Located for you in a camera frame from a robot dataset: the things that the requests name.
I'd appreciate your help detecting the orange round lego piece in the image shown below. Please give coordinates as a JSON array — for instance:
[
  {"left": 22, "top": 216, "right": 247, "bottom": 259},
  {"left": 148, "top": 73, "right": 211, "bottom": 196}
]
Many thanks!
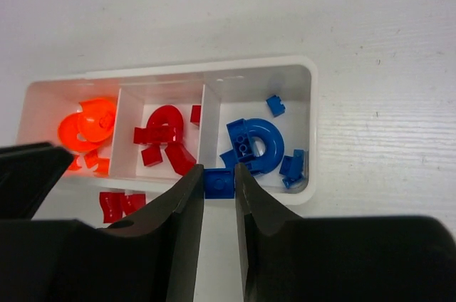
[{"left": 58, "top": 98, "right": 117, "bottom": 152}]

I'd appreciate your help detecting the red round lego piece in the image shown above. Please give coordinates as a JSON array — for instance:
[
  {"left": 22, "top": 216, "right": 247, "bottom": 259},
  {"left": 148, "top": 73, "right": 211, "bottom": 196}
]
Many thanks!
[{"left": 133, "top": 105, "right": 184, "bottom": 145}]

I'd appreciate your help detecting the white three-compartment tray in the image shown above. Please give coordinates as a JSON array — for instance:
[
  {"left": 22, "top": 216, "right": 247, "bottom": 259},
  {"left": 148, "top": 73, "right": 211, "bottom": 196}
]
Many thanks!
[{"left": 16, "top": 56, "right": 318, "bottom": 205}]

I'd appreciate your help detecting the blue lego plate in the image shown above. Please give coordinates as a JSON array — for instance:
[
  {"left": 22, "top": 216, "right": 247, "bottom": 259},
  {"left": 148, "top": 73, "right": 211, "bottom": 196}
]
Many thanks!
[{"left": 204, "top": 168, "right": 234, "bottom": 199}]

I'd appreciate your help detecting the orange lego brick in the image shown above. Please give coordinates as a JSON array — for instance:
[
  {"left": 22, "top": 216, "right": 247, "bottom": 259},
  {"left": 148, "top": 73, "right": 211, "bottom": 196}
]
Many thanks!
[{"left": 67, "top": 150, "right": 110, "bottom": 177}]

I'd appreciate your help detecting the blue arch lego piece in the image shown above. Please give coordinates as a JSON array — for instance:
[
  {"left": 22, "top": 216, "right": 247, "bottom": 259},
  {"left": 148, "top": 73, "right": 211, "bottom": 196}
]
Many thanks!
[{"left": 220, "top": 118, "right": 285, "bottom": 175}]

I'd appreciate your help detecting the red lego brick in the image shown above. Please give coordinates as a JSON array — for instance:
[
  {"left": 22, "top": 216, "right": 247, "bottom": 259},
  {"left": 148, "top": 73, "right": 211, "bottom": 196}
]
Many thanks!
[
  {"left": 190, "top": 105, "right": 202, "bottom": 127},
  {"left": 120, "top": 193, "right": 146, "bottom": 216},
  {"left": 98, "top": 192, "right": 124, "bottom": 224},
  {"left": 165, "top": 143, "right": 196, "bottom": 176}
]

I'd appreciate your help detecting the blue lego brick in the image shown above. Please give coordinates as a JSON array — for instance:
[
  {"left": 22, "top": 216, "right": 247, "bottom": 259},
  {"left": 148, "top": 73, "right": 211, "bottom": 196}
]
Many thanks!
[
  {"left": 266, "top": 95, "right": 286, "bottom": 118},
  {"left": 279, "top": 149, "right": 306, "bottom": 189}
]

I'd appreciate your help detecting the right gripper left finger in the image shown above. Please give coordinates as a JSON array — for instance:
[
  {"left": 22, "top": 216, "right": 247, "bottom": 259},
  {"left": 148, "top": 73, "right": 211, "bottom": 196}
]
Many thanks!
[{"left": 1, "top": 165, "right": 204, "bottom": 301}]

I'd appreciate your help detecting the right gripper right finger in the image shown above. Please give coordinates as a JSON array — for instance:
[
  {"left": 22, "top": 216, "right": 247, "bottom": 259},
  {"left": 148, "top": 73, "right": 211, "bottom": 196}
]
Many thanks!
[{"left": 234, "top": 164, "right": 455, "bottom": 301}]

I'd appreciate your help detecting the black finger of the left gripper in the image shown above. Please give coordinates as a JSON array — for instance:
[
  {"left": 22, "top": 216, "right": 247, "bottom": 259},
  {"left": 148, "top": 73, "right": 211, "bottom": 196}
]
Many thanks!
[{"left": 1, "top": 142, "right": 74, "bottom": 219}]

